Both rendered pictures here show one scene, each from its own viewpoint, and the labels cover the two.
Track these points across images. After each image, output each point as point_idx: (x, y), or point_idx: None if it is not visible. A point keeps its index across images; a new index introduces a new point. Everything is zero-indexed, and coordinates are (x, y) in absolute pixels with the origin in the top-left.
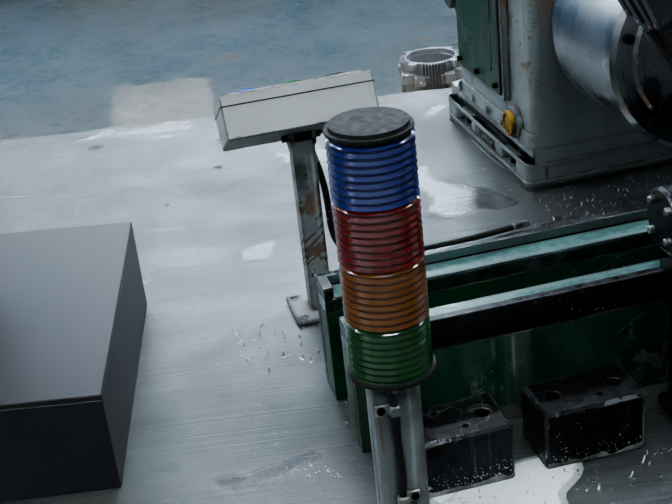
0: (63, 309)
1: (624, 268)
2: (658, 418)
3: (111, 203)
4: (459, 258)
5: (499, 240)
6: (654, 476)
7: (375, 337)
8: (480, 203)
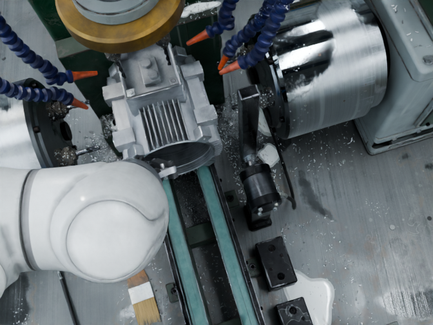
0: None
1: (216, 229)
2: (258, 232)
3: None
4: (190, 312)
5: (181, 288)
6: (299, 241)
7: None
8: (17, 295)
